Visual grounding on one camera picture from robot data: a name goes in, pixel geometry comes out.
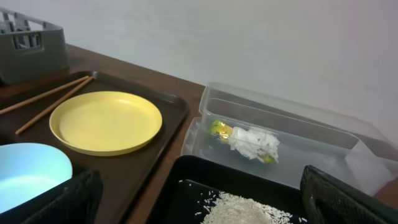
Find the pile of rice scraps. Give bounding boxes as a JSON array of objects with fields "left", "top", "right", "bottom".
[{"left": 194, "top": 190, "right": 310, "bottom": 224}]

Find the light blue bowl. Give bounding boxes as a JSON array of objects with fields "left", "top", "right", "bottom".
[{"left": 1, "top": 142, "right": 73, "bottom": 213}]

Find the green snack wrapper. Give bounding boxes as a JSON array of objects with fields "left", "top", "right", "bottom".
[{"left": 210, "top": 119, "right": 276, "bottom": 165}]

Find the clear plastic bin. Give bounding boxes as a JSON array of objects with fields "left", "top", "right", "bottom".
[{"left": 182, "top": 82, "right": 397, "bottom": 197}]

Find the wooden chopstick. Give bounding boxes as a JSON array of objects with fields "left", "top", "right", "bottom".
[
  {"left": 1, "top": 76, "right": 89, "bottom": 114},
  {"left": 15, "top": 77, "right": 93, "bottom": 135}
]

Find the black food waste tray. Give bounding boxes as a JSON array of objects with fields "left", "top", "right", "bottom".
[{"left": 146, "top": 156, "right": 310, "bottom": 224}]

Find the yellow plate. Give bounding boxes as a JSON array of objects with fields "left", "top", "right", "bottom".
[{"left": 49, "top": 91, "right": 163, "bottom": 157}]

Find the dark brown serving tray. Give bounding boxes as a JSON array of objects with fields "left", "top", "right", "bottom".
[{"left": 1, "top": 71, "right": 188, "bottom": 223}]

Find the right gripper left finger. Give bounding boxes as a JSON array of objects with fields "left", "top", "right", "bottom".
[{"left": 1, "top": 170, "right": 103, "bottom": 224}]

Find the grey dishwasher rack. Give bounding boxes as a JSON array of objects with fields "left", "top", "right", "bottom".
[{"left": 1, "top": 7, "right": 69, "bottom": 85}]

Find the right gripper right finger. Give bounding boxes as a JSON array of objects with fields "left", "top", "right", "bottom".
[{"left": 300, "top": 165, "right": 397, "bottom": 224}]

